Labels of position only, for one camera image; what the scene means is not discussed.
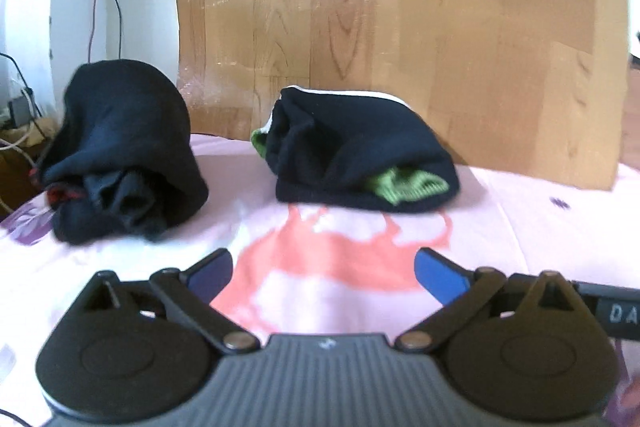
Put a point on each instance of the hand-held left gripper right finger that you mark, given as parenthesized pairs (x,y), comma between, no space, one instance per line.
(440,277)

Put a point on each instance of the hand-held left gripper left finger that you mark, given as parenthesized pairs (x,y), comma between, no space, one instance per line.
(212,274)

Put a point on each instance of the black and green sock pair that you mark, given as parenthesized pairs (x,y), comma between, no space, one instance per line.
(350,142)

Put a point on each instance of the black sock pair red trim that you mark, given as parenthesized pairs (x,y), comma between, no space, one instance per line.
(125,132)

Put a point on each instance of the pink printed bed sheet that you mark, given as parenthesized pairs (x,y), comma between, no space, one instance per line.
(325,247)

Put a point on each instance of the grey power adapter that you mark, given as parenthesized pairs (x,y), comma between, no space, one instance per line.
(20,112)

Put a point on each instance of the brown cardboard box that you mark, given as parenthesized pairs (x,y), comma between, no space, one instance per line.
(400,7)

